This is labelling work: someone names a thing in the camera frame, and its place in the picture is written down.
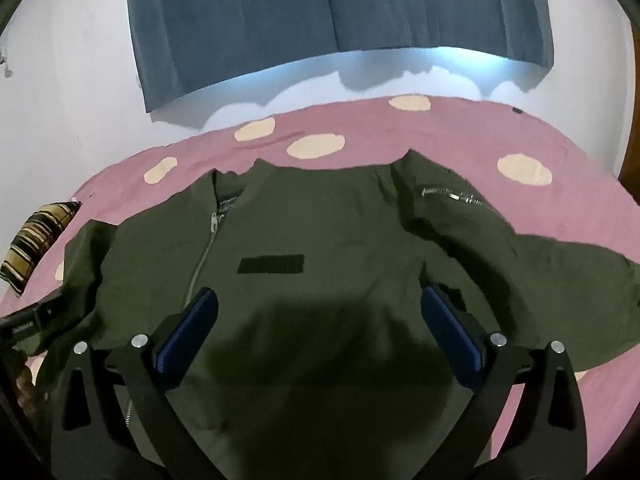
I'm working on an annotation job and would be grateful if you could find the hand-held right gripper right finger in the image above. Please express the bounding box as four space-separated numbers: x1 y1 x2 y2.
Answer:
420 284 588 480

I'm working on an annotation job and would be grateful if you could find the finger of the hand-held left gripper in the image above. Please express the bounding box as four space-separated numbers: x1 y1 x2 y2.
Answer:
0 296 66 353

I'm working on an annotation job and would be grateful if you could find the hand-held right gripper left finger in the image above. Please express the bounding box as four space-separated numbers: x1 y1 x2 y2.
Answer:
50 287 221 480

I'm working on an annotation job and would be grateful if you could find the olive green jacket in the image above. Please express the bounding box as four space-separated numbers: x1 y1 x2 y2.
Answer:
30 147 640 480

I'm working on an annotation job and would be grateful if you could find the brown braided strand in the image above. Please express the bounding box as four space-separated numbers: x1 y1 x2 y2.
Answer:
11 349 42 418

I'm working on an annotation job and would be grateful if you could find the striped brown yellow pillow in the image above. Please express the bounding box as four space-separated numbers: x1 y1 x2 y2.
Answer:
0 201 82 298

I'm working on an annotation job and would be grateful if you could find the pink bedsheet with cream dots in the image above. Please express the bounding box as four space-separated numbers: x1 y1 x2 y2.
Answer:
0 94 640 480

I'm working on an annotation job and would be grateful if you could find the blue-grey curtain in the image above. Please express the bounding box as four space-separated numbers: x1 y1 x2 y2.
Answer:
122 0 556 113

